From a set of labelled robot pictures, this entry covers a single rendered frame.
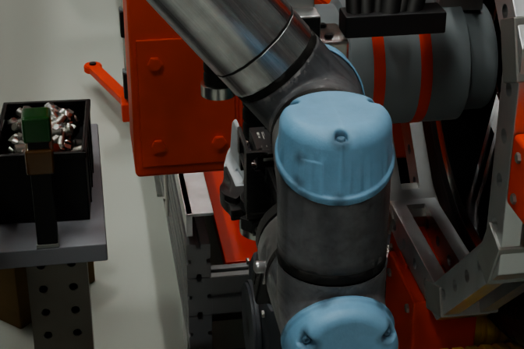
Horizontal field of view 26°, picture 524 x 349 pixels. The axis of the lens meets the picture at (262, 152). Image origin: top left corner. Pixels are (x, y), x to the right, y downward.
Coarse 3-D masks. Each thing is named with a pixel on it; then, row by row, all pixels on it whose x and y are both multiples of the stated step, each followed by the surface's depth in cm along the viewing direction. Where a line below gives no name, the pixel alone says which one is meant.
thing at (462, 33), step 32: (448, 32) 118; (480, 32) 119; (352, 64) 116; (384, 64) 116; (416, 64) 117; (448, 64) 117; (480, 64) 119; (384, 96) 118; (416, 96) 118; (448, 96) 119; (480, 96) 121
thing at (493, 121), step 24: (456, 120) 148; (480, 120) 148; (456, 144) 147; (480, 144) 147; (456, 168) 145; (480, 168) 139; (456, 192) 143; (480, 192) 140; (480, 216) 140; (480, 240) 135
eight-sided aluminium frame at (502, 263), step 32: (512, 0) 97; (512, 32) 96; (512, 64) 97; (512, 96) 98; (416, 128) 146; (512, 128) 99; (416, 160) 145; (416, 192) 143; (416, 224) 137; (448, 224) 137; (512, 224) 103; (416, 256) 132; (448, 256) 134; (480, 256) 109; (512, 256) 104; (448, 288) 120; (480, 288) 110; (512, 288) 113
